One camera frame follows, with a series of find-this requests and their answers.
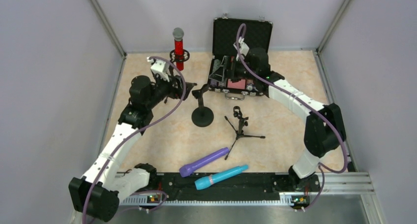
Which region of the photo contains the black small tripod mic stand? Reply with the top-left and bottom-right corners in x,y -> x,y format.
224,106 -> 266,160

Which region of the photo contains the black tripod shock-mount stand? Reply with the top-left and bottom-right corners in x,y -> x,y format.
164,48 -> 198,86

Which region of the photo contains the black poker chip case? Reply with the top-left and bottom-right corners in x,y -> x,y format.
207,18 -> 279,100

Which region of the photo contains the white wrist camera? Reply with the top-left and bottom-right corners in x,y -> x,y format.
147,57 -> 170,82
233,36 -> 250,59

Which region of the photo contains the black round-base mic stand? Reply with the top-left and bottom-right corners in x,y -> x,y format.
191,84 -> 214,128

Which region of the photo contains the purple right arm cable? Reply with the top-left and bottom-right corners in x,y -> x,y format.
236,23 -> 349,212

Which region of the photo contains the cyan microphone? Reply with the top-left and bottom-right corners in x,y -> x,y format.
194,164 -> 249,190

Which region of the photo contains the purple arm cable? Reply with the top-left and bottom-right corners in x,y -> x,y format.
81,56 -> 187,224
236,23 -> 349,212

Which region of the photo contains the red glitter microphone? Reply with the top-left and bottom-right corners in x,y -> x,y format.
173,27 -> 184,54

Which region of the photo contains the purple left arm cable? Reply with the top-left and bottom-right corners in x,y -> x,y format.
81,56 -> 187,224

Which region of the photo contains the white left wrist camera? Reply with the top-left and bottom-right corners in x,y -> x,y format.
147,57 -> 170,82

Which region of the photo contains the pink card deck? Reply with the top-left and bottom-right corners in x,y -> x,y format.
227,79 -> 246,90

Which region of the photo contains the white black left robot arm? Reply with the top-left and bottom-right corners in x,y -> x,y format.
69,75 -> 196,222

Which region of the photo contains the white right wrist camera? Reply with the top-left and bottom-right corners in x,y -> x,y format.
233,36 -> 250,59

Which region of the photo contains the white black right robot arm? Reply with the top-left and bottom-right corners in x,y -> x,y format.
208,47 -> 347,188

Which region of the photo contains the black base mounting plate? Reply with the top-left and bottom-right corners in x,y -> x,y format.
139,172 -> 321,201

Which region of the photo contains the purple microphone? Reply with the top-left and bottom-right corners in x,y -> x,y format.
179,147 -> 230,177

